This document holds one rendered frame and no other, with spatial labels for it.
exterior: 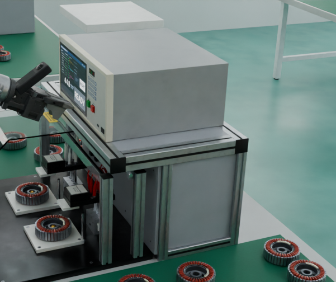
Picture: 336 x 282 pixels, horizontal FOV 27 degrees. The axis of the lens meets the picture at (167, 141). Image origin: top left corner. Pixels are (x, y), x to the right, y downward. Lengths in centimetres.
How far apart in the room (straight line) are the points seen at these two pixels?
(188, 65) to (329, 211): 224
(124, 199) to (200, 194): 30
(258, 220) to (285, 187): 193
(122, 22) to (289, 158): 209
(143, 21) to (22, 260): 130
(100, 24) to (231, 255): 120
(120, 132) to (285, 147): 297
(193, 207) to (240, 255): 22
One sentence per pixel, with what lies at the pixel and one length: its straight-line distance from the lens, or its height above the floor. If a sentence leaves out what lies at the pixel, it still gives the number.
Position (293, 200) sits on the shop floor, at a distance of 421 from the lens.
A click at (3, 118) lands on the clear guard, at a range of 234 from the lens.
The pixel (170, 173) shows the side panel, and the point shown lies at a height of 104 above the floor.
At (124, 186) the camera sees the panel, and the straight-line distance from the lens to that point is 228.
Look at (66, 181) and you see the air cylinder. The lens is 244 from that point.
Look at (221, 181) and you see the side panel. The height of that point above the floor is 98.
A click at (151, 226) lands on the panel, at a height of 85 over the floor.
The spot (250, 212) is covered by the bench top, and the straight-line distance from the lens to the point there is 245.
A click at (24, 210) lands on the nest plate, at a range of 236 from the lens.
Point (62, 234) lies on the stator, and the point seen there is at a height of 80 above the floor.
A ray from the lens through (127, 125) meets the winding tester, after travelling 202.
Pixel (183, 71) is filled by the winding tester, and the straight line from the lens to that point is 204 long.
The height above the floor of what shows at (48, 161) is 92.
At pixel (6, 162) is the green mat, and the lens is 277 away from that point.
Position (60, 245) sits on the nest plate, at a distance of 216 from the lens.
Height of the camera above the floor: 193
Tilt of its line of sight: 23 degrees down
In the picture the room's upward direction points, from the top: 3 degrees clockwise
